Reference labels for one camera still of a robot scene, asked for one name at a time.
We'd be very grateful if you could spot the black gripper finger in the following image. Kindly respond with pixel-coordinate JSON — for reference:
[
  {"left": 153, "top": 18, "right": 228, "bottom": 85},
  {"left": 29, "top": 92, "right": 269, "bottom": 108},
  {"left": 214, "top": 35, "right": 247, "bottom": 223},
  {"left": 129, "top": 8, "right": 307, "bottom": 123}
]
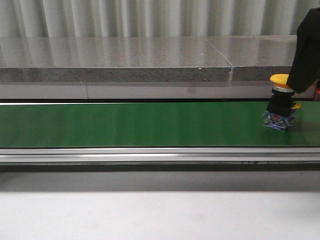
[{"left": 286, "top": 8, "right": 320, "bottom": 94}]

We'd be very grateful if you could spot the yellow mushroom push button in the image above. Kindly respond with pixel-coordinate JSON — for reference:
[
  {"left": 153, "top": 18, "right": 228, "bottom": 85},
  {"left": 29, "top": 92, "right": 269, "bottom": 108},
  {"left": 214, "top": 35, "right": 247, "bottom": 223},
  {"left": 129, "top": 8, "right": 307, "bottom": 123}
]
[{"left": 263, "top": 74, "right": 301, "bottom": 132}]

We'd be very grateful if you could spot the grey stone countertop slab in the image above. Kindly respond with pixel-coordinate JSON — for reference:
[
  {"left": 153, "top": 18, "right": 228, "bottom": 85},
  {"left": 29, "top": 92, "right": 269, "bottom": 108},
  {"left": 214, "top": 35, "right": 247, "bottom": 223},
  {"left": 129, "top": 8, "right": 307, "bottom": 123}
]
[{"left": 0, "top": 35, "right": 296, "bottom": 85}]

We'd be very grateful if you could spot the green conveyor belt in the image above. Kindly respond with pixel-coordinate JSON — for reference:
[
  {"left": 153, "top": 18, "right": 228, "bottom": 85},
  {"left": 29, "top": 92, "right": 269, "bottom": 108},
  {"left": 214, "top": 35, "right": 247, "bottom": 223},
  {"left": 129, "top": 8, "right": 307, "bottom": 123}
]
[{"left": 0, "top": 101, "right": 320, "bottom": 148}]

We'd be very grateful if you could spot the white pleated curtain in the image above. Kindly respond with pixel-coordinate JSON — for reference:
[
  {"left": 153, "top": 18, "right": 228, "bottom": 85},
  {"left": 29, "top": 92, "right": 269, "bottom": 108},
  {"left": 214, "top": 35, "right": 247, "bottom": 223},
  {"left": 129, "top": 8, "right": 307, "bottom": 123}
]
[{"left": 0, "top": 0, "right": 320, "bottom": 38}]

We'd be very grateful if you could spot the aluminium conveyor frame rail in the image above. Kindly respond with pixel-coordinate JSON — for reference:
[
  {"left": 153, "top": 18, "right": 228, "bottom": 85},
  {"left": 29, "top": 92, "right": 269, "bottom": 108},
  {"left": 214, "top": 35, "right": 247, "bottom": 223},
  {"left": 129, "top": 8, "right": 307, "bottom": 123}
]
[{"left": 0, "top": 146, "right": 320, "bottom": 166}]

